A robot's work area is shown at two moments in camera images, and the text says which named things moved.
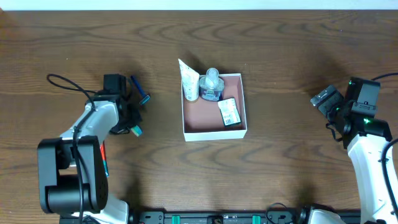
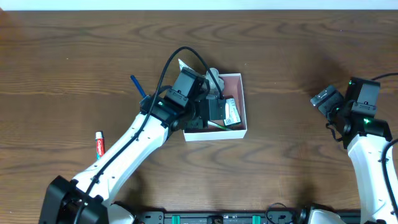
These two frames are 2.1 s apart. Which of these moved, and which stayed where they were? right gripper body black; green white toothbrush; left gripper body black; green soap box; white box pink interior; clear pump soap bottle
Moved: left gripper body black; green white toothbrush
Stayed: clear pump soap bottle; right gripper body black; green soap box; white box pink interior
